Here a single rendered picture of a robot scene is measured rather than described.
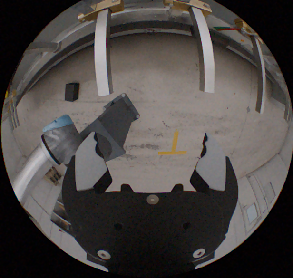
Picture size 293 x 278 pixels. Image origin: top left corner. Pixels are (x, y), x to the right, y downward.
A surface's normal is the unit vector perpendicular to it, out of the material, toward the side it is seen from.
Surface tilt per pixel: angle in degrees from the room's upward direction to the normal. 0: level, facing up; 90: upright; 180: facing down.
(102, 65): 0
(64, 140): 60
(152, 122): 0
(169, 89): 0
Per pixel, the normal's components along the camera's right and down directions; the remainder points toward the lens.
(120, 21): -0.02, 0.49
